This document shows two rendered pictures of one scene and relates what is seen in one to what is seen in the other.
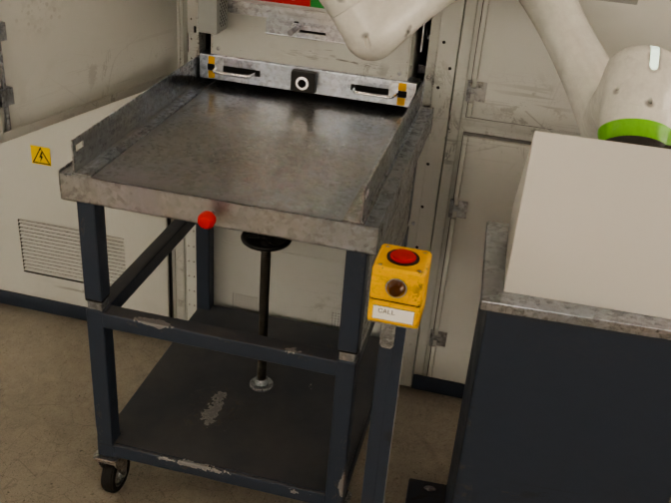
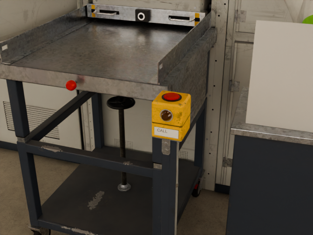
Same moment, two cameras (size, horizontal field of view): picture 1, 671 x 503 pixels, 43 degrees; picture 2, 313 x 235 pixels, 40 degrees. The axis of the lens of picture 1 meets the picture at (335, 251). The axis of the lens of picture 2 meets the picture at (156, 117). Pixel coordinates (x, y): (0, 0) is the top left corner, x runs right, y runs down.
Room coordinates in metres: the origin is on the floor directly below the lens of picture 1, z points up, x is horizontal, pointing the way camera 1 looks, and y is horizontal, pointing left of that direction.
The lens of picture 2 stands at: (0.15, -0.19, 1.34)
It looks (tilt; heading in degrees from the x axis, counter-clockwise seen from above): 27 degrees down; 8
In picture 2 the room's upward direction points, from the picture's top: straight up
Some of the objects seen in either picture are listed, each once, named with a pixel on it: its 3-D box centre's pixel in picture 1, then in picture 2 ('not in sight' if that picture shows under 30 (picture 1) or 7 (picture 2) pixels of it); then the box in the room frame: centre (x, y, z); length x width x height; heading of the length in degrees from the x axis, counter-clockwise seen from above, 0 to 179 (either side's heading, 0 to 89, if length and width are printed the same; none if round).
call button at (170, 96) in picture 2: (402, 258); (171, 98); (1.12, -0.10, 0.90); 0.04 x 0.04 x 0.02
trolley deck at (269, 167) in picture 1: (270, 148); (119, 50); (1.72, 0.16, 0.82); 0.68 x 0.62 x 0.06; 168
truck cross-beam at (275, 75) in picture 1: (308, 77); (145, 13); (2.00, 0.10, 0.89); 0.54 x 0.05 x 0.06; 78
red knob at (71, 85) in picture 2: (208, 218); (72, 84); (1.36, 0.23, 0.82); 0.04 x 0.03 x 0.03; 168
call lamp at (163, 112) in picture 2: (395, 289); (165, 116); (1.08, -0.09, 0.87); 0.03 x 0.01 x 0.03; 78
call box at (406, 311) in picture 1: (399, 285); (171, 115); (1.12, -0.10, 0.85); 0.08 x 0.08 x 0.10; 78
